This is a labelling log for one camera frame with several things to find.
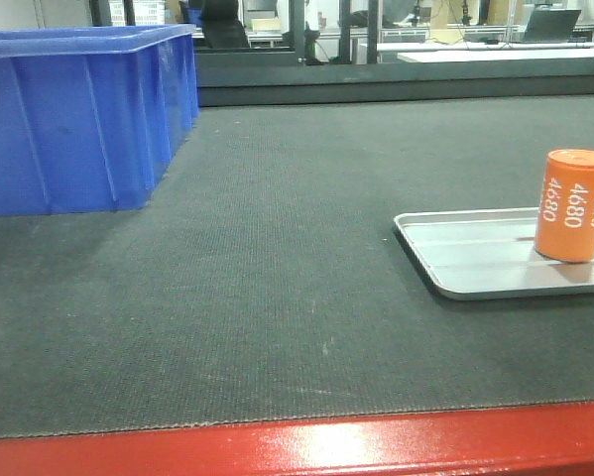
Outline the orange cylindrical capacitor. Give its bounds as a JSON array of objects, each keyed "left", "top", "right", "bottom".
[{"left": 534, "top": 149, "right": 594, "bottom": 263}]

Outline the black conveyor belt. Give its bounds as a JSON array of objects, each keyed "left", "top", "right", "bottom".
[{"left": 0, "top": 95, "right": 594, "bottom": 437}]

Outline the blue plastic bin on conveyor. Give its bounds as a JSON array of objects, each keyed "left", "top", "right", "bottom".
[{"left": 0, "top": 24, "right": 198, "bottom": 216}]

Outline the silver metal tray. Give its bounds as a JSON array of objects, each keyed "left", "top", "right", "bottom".
[{"left": 394, "top": 207, "right": 594, "bottom": 300}]

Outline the black office chair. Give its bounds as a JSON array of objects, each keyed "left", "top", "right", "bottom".
[{"left": 199, "top": 0, "right": 250, "bottom": 50}]

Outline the grey laptop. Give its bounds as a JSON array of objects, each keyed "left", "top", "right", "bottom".
[{"left": 517, "top": 9, "right": 581, "bottom": 44}]

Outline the red conveyor frame edge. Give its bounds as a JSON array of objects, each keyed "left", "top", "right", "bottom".
[{"left": 0, "top": 402, "right": 594, "bottom": 475}]

